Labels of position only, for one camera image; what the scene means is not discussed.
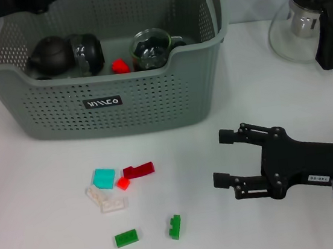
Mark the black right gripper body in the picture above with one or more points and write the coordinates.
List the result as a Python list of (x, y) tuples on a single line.
[(305, 162)]

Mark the large red toy brick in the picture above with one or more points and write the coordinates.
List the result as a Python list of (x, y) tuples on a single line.
[(120, 66)]

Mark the small red toy brick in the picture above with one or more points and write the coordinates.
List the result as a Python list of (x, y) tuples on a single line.
[(123, 183)]

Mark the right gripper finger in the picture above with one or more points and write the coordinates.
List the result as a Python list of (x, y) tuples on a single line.
[(227, 136), (222, 180)]

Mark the teal square toy plate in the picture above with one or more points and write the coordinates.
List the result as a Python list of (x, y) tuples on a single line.
[(103, 179)]

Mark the dark red toy brick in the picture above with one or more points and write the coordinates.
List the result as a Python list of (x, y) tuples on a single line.
[(138, 170)]

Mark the grey perforated storage basket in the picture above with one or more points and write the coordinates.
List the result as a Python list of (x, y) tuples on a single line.
[(153, 114)]

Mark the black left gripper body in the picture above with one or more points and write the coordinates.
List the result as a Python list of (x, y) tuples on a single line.
[(3, 8)]

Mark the green stepped toy brick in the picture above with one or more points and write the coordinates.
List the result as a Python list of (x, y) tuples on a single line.
[(174, 228)]

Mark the green rectangular toy brick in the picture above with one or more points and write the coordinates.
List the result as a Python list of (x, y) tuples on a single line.
[(125, 238)]

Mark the black clay teapot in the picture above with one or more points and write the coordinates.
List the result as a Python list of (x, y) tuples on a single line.
[(48, 57)]

